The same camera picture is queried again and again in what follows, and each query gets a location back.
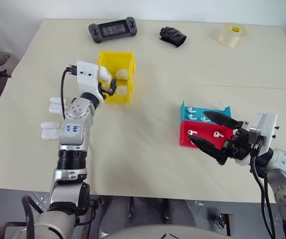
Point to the black rolled fabric sleeve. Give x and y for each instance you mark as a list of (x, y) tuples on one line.
[(171, 36)]

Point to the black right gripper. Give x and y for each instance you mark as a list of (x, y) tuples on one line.
[(240, 147)]

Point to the small metal caster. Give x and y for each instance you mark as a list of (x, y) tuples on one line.
[(220, 221)]

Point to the yellow plastic bin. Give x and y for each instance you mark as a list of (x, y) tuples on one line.
[(115, 58)]

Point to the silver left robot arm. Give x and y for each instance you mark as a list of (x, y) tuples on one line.
[(75, 129)]

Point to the red plastic tray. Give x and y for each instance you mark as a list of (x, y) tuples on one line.
[(205, 132)]

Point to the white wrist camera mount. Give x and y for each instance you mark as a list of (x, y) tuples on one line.
[(88, 79), (266, 132)]

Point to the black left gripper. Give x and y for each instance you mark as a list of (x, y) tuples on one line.
[(100, 87)]

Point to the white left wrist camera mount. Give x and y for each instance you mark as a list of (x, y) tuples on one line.
[(88, 79)]

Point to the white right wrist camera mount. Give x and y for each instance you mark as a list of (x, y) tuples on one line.
[(266, 132)]

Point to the clear tape roll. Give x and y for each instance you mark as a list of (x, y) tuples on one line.
[(231, 36)]

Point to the black handheld game controller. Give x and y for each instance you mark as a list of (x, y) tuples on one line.
[(113, 30)]

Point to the blue plastic tray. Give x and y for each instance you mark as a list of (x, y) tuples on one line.
[(200, 111)]

